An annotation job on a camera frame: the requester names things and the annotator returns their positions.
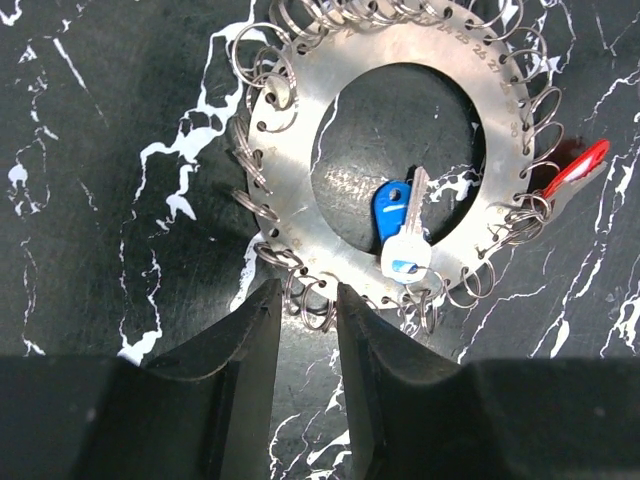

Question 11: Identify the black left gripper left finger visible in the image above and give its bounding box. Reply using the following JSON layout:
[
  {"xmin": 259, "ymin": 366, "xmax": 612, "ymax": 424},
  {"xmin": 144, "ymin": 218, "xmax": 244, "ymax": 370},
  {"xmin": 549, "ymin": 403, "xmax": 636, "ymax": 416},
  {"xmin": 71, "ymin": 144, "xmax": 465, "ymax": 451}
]
[{"xmin": 71, "ymin": 280, "xmax": 282, "ymax": 479}]

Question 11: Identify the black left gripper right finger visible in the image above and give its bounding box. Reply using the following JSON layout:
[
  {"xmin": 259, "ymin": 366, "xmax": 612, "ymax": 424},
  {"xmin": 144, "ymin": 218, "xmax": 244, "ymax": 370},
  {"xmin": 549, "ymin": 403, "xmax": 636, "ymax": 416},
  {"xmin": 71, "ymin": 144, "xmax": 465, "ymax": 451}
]
[{"xmin": 336, "ymin": 283, "xmax": 505, "ymax": 479}]

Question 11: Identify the blue tagged key on disc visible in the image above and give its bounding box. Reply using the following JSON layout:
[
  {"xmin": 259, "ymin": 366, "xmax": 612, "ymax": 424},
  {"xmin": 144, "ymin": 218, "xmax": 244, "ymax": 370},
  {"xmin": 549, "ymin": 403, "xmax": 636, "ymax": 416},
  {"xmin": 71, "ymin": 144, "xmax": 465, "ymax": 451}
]
[{"xmin": 373, "ymin": 166, "xmax": 432, "ymax": 285}]

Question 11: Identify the red key tag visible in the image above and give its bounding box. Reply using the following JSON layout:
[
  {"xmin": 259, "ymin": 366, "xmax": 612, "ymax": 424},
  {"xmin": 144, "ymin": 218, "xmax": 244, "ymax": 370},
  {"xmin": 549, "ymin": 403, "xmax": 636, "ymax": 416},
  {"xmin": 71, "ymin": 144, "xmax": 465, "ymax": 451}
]
[{"xmin": 542, "ymin": 139, "xmax": 611, "ymax": 220}]

